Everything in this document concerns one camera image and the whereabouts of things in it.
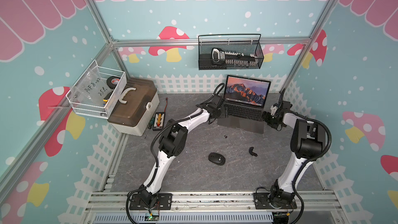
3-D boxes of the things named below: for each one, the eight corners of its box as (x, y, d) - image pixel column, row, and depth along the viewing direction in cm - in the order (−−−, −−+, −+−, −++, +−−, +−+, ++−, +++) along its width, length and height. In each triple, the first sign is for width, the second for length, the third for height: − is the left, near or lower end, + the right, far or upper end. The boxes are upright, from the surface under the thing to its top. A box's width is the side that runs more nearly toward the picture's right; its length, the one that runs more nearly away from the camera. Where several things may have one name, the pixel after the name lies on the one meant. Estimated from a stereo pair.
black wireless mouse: (207, 160, 90) (207, 158, 87) (210, 152, 92) (210, 150, 90) (223, 166, 87) (223, 164, 85) (225, 158, 90) (226, 156, 88)
